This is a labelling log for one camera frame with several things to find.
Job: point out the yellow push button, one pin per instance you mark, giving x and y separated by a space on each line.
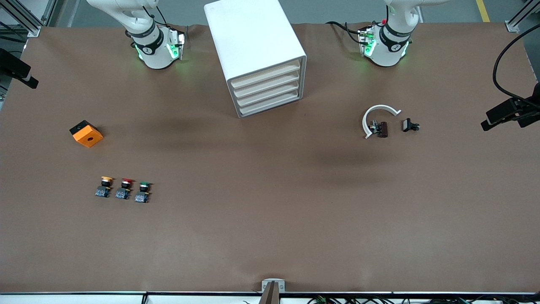
103 188

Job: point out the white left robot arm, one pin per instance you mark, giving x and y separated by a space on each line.
386 52

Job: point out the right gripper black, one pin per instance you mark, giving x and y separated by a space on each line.
9 64

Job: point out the yellow floor tape strip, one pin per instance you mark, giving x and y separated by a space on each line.
483 10

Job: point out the white drawer cabinet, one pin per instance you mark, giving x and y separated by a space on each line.
249 38

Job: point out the green push button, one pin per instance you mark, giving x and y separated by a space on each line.
142 193

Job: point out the red push button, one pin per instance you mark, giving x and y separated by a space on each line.
124 190

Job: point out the dark brown small component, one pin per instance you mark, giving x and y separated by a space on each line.
382 129

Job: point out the orange box with hole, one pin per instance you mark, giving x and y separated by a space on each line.
88 137

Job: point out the brown table mat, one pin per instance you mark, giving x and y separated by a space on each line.
270 211

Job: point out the white curved plastic piece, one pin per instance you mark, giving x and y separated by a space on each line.
379 107

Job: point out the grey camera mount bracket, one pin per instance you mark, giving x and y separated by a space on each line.
273 295

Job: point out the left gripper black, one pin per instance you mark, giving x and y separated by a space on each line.
519 106

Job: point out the small black component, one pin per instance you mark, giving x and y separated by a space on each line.
407 125

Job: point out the aluminium frame post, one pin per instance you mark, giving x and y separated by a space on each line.
25 17
523 14

